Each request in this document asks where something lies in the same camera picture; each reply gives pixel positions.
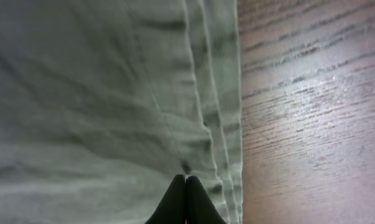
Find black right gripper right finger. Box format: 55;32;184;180
186;176;226;224

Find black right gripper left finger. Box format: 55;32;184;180
146;174;186;224

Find khaki green shorts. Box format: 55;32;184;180
0;0;243;223

